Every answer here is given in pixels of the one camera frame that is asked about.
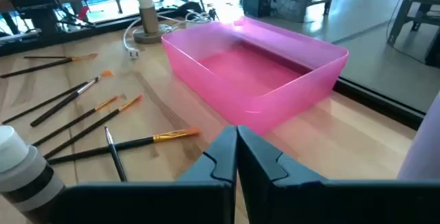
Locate thin black paintbrush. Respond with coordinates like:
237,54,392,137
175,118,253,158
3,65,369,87
1,81,89,126
23,55,72,60

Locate black floor fan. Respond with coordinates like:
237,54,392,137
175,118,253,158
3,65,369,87
205,6,221,22

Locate grey paint bottle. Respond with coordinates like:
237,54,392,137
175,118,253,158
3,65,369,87
0,124,67,224

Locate pink plastic bin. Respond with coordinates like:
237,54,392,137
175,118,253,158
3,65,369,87
161,16,350,136

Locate white power cable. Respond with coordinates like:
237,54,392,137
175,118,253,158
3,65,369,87
122,9,213,60

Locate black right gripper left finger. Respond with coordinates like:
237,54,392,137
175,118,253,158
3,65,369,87
41,125,239,224

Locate short silver-ferrule paintbrush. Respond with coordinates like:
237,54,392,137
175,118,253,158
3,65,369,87
104,126,129,183

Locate silver-ferrule fan paintbrush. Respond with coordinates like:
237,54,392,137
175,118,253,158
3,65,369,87
30,69,116,128

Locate black paintbrush gold ferrule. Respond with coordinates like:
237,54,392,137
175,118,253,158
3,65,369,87
43,93,144,160
32,94,120,147

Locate large gold-ferrule paintbrush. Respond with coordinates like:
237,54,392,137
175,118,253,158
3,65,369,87
47,126,201,166

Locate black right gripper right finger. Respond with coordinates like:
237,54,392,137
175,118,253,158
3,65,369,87
238,125,440,224

